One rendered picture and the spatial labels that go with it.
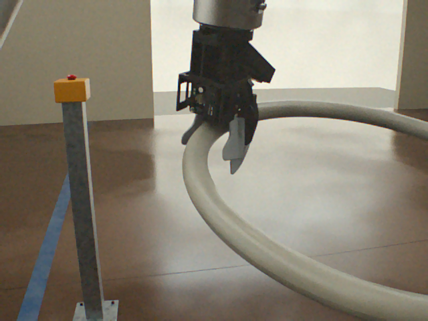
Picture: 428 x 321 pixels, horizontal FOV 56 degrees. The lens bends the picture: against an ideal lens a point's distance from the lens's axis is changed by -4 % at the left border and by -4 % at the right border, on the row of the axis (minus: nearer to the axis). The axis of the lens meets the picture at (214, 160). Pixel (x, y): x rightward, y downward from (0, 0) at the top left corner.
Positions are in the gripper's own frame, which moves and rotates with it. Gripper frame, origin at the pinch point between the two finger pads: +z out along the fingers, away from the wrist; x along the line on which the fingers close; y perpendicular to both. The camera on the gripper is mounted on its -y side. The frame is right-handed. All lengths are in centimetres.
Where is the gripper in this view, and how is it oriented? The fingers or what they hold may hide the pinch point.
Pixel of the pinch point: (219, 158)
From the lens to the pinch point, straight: 64.3
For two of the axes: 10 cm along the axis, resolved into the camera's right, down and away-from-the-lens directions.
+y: -5.4, 3.4, -7.7
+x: 8.4, 3.2, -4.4
